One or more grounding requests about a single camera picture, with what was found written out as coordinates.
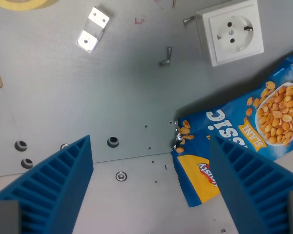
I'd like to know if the yellow tape roll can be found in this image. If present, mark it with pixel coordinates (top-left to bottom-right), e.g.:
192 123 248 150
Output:
0 0 60 11

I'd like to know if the blue peanut snack bag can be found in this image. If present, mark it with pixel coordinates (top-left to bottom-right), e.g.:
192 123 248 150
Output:
170 50 293 208

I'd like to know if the bent metal bracket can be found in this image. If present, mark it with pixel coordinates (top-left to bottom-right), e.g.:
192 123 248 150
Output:
75 6 111 54

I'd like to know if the white wall power socket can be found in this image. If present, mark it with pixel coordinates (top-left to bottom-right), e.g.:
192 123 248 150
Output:
194 0 265 67

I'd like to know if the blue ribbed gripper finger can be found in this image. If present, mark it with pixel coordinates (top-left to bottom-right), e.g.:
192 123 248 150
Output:
0 135 94 234
209 135 293 234

